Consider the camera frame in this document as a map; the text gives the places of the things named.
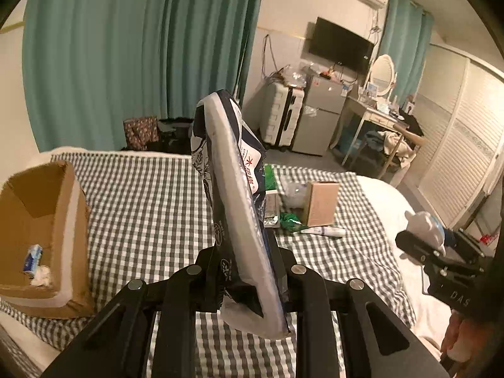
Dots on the person's right hand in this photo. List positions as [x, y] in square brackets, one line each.
[456, 338]

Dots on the silver blister pack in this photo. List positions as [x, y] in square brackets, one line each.
[272, 208]

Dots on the patterned gift bag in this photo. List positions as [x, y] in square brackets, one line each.
[139, 132]

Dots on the white duvet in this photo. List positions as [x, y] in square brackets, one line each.
[386, 212]

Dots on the green packet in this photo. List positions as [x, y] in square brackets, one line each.
[291, 220]

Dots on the white and blue bear toy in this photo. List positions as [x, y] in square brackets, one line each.
[423, 222]

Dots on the small brown carton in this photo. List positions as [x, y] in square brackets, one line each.
[321, 204]

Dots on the narrow green curtain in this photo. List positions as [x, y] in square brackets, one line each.
[405, 39]

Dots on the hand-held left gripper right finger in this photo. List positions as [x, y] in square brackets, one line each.
[287, 271]

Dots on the wooden chair with clothes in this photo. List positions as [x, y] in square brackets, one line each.
[397, 143]

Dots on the black wall television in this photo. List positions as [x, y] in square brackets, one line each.
[338, 45]

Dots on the crumpled clear plastic bag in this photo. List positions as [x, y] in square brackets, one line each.
[295, 76]

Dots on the white tube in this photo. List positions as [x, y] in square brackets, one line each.
[323, 231]

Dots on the grey small fridge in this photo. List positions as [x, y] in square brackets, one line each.
[319, 118]

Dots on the large cardboard box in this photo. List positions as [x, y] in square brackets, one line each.
[75, 244]

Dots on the white suitcase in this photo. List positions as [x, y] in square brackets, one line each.
[275, 114]

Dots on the floral print tissue pack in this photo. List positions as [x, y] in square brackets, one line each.
[232, 204]

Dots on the oval white mirror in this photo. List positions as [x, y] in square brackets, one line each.
[382, 73]

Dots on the small blue white tissue packet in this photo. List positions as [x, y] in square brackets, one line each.
[33, 258]

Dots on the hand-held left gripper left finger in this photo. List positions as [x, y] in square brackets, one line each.
[204, 271]

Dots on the white louvered wardrobe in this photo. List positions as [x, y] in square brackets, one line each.
[453, 134]

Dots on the red package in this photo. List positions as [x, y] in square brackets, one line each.
[488, 239]

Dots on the checkered bed sheet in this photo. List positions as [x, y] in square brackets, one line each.
[138, 212]

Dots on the wide green curtain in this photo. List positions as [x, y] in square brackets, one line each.
[118, 47]

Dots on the black bag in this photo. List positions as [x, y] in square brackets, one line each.
[177, 138]

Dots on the white dressing table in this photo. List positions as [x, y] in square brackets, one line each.
[370, 112]

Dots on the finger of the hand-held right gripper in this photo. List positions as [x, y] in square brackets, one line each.
[413, 244]

